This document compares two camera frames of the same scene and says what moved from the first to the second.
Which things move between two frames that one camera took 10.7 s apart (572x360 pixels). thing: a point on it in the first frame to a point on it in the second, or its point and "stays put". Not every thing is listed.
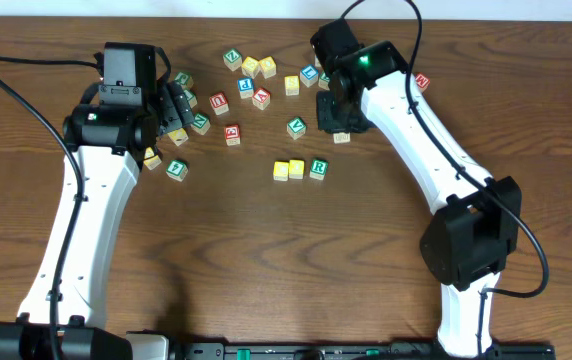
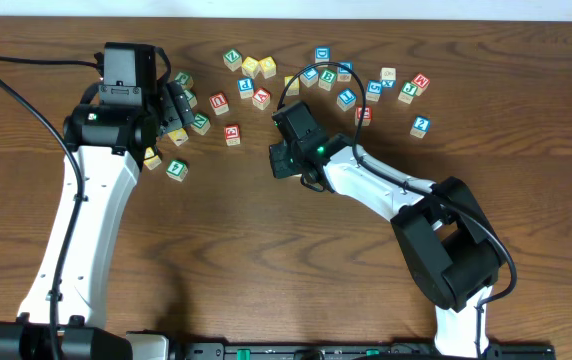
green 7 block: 191,99 stays put
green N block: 201,124 stays put
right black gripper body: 334,118 to 280,160
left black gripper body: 167,107 stays put
